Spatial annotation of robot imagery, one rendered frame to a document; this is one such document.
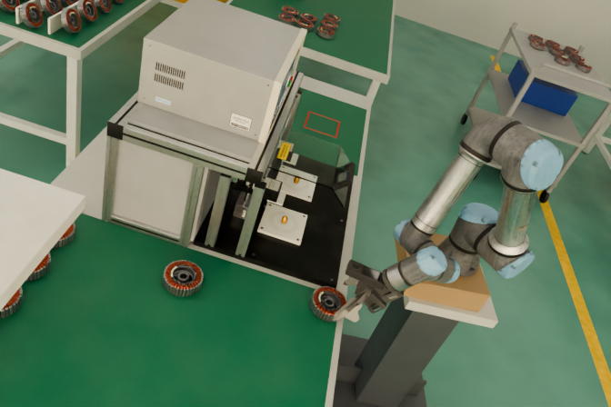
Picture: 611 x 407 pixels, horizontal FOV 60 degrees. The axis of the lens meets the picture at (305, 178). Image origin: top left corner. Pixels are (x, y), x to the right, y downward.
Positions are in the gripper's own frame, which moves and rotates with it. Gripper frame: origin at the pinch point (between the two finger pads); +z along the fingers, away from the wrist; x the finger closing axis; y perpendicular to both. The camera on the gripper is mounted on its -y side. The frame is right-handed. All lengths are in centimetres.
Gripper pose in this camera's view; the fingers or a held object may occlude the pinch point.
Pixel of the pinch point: (336, 300)
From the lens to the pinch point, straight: 161.2
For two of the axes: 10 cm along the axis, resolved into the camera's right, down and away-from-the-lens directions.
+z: -7.0, 4.8, 5.3
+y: 6.7, 7.0, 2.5
